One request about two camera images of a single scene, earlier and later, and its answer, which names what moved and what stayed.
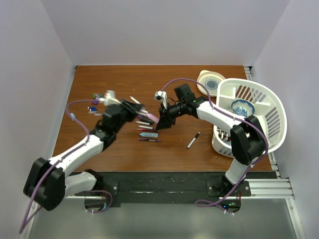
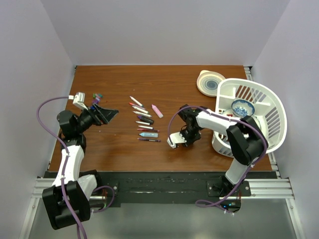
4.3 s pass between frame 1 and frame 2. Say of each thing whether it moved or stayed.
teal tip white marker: stayed
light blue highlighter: stayed
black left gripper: moved
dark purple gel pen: stayed
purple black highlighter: stayed
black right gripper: moved
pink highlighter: moved
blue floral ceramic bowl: stayed
